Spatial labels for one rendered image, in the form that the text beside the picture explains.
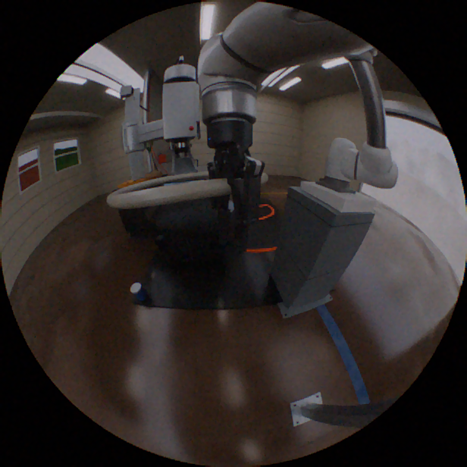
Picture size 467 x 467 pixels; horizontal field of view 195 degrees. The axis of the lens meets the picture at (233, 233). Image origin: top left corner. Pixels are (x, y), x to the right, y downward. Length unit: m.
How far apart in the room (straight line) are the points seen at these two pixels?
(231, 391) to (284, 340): 0.47
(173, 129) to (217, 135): 0.81
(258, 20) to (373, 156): 0.63
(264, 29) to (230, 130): 0.14
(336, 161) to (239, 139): 0.62
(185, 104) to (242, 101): 0.85
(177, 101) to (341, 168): 1.02
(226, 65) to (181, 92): 0.87
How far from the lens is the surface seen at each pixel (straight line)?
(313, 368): 1.10
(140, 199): 0.24
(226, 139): 0.21
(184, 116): 1.03
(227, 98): 0.22
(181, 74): 1.13
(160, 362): 1.08
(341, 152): 0.78
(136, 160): 1.99
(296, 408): 1.07
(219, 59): 0.23
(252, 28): 0.19
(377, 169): 0.73
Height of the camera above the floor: 0.98
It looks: 33 degrees down
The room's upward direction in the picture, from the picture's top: straight up
